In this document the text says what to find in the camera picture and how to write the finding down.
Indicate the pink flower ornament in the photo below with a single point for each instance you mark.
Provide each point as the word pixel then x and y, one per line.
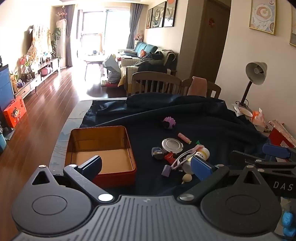
pixel 24 63

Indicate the wooden tv stand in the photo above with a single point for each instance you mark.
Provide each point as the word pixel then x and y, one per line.
pixel 46 67

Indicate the orange white plush toy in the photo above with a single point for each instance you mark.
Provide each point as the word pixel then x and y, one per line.
pixel 258 119

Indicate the cream egg-shaped toy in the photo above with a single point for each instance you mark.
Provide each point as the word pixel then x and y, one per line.
pixel 186 178

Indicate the pink lip balm tube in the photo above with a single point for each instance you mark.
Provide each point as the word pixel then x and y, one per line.
pixel 183 137

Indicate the pinkish purple block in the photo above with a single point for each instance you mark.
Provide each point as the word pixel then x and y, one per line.
pixel 166 171

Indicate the teal sofa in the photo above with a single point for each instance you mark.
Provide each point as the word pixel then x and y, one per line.
pixel 148 47

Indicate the red tin box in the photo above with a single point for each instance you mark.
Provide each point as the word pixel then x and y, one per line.
pixel 115 177

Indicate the black cabinet blue panel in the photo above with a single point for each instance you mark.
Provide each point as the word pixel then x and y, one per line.
pixel 5 88

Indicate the pile of dark coats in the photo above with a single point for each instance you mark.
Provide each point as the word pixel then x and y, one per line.
pixel 150 63

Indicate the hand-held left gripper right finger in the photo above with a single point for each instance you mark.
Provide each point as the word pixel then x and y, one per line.
pixel 202 168

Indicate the orange gift box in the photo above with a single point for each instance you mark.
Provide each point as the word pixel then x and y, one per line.
pixel 15 112

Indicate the grey desk lamp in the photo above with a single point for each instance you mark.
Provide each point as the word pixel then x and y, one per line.
pixel 255 71

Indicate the black framed picture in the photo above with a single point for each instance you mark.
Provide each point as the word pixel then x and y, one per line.
pixel 149 18
pixel 159 15
pixel 170 12

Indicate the gold framed egg picture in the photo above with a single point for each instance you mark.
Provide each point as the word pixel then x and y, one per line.
pixel 262 14

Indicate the white bottle yellow label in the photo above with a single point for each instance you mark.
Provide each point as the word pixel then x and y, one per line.
pixel 201 153

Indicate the pink bag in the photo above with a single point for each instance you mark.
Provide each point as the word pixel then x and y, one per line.
pixel 46 70

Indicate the red cushion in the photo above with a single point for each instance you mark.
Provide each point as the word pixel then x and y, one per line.
pixel 142 53

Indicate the red door ornament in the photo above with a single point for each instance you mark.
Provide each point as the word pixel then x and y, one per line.
pixel 211 22

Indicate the wooden chair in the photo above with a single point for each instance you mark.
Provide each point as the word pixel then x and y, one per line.
pixel 157 76
pixel 214 89

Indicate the purple spiky toy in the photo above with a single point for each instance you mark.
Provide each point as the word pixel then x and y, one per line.
pixel 168 121

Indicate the white sunglasses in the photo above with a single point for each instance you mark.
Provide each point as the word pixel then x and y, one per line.
pixel 182 157

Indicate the pink plush doll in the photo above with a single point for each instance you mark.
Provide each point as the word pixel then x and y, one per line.
pixel 139 37

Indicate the red cardboard box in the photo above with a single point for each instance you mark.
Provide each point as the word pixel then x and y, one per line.
pixel 277 136

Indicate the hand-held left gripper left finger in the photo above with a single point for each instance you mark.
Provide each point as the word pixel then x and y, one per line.
pixel 92 166

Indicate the green potted plant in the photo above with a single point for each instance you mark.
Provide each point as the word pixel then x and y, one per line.
pixel 56 39

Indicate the teal waste bin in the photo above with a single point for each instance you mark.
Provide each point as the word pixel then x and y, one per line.
pixel 2 141

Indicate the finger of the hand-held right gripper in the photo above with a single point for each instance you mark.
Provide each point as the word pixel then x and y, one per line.
pixel 242 157
pixel 275 150

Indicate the grey curtain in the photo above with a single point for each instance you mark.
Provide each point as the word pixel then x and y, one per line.
pixel 69 34
pixel 134 23

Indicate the dark blue cloth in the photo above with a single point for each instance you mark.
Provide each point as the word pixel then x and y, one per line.
pixel 208 120

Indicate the small red packet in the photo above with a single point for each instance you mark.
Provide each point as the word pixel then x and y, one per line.
pixel 168 158

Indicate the round silver tin lid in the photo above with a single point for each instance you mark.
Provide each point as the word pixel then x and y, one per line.
pixel 172 144

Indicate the white blue plastic bag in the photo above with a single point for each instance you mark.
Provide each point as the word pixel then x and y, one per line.
pixel 111 67

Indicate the person's right hand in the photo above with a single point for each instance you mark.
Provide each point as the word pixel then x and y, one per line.
pixel 289 220

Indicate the white coffee table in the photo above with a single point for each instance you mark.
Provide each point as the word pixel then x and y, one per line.
pixel 94 59

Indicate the floral hanging cloth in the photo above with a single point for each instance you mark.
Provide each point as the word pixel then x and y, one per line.
pixel 39 39

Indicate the brown wooden door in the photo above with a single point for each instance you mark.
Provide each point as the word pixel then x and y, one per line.
pixel 208 46

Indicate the white standing air conditioner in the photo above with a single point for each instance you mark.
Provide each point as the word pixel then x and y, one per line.
pixel 62 41

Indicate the pink flower bouquet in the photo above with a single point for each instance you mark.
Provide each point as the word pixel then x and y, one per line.
pixel 61 12

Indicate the pale blue printed tablecloth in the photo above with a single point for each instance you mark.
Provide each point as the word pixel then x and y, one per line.
pixel 62 139

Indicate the pink towel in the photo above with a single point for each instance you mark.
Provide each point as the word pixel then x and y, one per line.
pixel 197 85

